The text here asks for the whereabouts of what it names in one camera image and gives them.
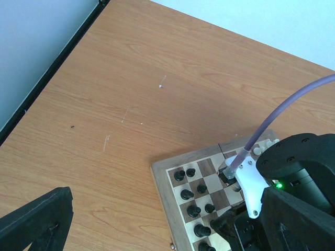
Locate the black king piece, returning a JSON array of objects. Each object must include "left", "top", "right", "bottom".
[{"left": 198, "top": 242, "right": 216, "bottom": 251}]

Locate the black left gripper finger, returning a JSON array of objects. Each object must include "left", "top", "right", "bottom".
[
  {"left": 260, "top": 187, "right": 334, "bottom": 250},
  {"left": 210, "top": 209, "right": 242, "bottom": 241},
  {"left": 1, "top": 187, "right": 74, "bottom": 250}
]

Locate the white chess pieces row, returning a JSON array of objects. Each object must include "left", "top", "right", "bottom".
[{"left": 252, "top": 139, "right": 280, "bottom": 156}]

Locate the black chess piece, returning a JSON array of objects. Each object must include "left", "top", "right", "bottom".
[
  {"left": 194, "top": 224, "right": 211, "bottom": 238},
  {"left": 187, "top": 205, "right": 201, "bottom": 218}
]

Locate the wooden chess board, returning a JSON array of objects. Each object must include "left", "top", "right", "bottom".
[{"left": 150, "top": 129, "right": 281, "bottom": 251}]

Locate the black pawn piece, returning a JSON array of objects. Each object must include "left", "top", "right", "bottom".
[
  {"left": 186, "top": 168, "right": 196, "bottom": 177},
  {"left": 205, "top": 203, "right": 216, "bottom": 214},
  {"left": 197, "top": 184, "right": 207, "bottom": 194}
]

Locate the black knight piece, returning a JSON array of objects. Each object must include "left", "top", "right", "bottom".
[{"left": 180, "top": 189, "right": 194, "bottom": 200}]

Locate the black aluminium frame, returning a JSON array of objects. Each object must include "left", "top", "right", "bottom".
[{"left": 1, "top": 1, "right": 109, "bottom": 143}]

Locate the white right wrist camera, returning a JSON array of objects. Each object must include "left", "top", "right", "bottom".
[{"left": 217, "top": 156, "right": 270, "bottom": 219}]

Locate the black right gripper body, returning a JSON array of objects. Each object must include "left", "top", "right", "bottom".
[{"left": 228, "top": 203, "right": 270, "bottom": 250}]

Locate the black rook piece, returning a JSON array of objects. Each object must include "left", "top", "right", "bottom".
[{"left": 174, "top": 170, "right": 185, "bottom": 181}]

